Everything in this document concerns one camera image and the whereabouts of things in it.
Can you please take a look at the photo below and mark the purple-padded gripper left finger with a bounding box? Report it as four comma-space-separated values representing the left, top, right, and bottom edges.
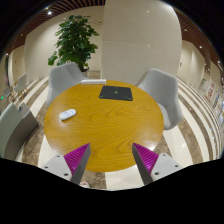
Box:
42, 144, 91, 185

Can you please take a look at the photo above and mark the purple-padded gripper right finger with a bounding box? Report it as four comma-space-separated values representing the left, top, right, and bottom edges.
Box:
132, 143, 182, 185

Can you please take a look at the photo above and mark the white computer mouse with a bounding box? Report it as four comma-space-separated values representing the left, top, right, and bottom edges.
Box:
59, 109, 76, 120

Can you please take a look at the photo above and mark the black mouse pad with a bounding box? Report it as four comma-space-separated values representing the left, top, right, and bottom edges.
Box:
99, 85, 133, 101

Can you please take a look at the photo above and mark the round wooden table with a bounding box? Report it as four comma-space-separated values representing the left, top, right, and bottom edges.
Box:
44, 84, 164, 172

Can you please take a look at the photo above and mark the grey-green sofa chair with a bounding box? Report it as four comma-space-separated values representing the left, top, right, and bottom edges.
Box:
0, 103, 38, 160

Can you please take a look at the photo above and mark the right grey armchair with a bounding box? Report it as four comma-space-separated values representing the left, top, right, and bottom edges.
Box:
137, 68, 183, 130

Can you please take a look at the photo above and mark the grey armchair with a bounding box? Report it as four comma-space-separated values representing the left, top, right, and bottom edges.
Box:
46, 62, 86, 106
137, 68, 183, 130

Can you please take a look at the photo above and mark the far white chair back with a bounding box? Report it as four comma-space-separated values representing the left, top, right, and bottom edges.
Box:
80, 79, 106, 85

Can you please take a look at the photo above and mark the left grey armchair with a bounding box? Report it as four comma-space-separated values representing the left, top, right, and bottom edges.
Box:
46, 62, 86, 106

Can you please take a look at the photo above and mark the distant grey chair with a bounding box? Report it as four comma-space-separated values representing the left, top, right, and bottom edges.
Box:
14, 73, 27, 92

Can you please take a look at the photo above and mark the large green potted plant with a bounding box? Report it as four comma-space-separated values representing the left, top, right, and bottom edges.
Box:
48, 15, 99, 71

